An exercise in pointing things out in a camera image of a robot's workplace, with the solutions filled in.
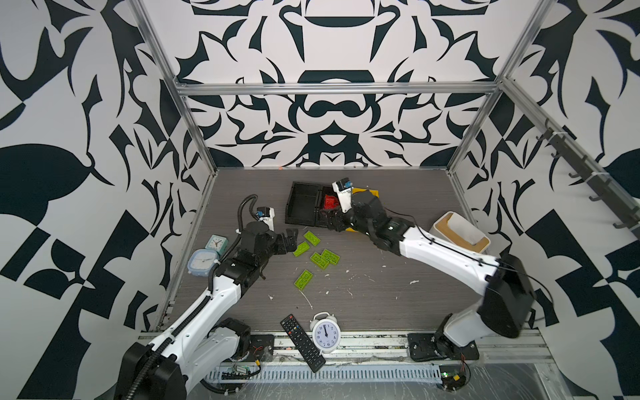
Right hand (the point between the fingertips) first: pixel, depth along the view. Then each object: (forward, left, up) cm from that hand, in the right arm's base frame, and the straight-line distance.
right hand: (332, 205), depth 78 cm
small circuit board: (-42, -33, -25) cm, 59 cm away
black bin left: (+15, +12, -19) cm, 27 cm away
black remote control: (-38, +7, -21) cm, 44 cm away
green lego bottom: (-15, +10, -23) cm, 29 cm away
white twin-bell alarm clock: (-31, +3, -22) cm, 38 cm away
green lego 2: (-9, +5, -22) cm, 24 cm away
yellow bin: (+23, -11, -20) cm, 32 cm away
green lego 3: (-6, 0, -23) cm, 24 cm away
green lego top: (+1, +7, -23) cm, 24 cm away
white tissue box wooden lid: (+3, -45, -19) cm, 49 cm away
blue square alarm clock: (-8, +47, -22) cm, 53 cm away
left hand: (-4, +14, -6) cm, 16 cm away
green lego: (-3, +11, -23) cm, 26 cm away
